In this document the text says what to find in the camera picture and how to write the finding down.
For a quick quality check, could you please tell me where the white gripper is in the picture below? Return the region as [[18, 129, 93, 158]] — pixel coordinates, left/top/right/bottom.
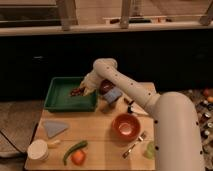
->
[[80, 70, 103, 96]]

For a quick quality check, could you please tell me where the dark red grapes bunch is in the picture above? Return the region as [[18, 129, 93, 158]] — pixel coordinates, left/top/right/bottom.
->
[[70, 88, 84, 96]]

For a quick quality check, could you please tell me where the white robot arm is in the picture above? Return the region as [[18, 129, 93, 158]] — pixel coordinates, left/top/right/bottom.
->
[[80, 58, 205, 171]]

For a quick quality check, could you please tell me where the green plastic tray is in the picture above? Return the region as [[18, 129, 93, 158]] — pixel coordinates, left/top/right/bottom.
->
[[44, 77, 98, 112]]

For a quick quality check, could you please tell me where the dark brown bowl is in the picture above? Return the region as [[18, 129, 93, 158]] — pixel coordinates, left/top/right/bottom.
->
[[99, 80, 114, 95]]

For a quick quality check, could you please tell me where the blue sponge block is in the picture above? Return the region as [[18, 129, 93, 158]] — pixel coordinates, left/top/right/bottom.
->
[[103, 87, 122, 103]]

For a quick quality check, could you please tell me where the orange red bowl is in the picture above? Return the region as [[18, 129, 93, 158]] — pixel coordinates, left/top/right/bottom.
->
[[111, 113, 141, 142]]

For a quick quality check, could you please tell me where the blue triangular cloth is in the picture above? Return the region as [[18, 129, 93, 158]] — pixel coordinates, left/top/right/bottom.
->
[[42, 120, 69, 138]]

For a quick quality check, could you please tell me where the green cucumber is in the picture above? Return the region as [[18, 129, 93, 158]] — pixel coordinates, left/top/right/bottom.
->
[[62, 140, 88, 165]]

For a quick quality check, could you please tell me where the wooden table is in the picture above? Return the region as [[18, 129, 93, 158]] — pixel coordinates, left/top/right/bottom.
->
[[25, 98, 155, 171]]

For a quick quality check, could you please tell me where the small yellow banana piece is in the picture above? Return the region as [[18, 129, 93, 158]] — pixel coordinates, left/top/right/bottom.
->
[[47, 140, 61, 149]]

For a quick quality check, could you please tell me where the metal fork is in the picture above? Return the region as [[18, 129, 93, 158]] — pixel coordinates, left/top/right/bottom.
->
[[122, 131, 148, 159]]

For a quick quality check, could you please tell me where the orange carrot piece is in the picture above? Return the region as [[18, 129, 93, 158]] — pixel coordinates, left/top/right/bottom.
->
[[71, 150, 86, 165]]

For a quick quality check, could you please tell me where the white round container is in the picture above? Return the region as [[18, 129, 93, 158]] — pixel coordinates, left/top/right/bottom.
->
[[27, 139, 49, 161]]

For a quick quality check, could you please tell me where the black handled brush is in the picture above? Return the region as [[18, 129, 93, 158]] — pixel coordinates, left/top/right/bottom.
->
[[124, 98, 146, 115]]

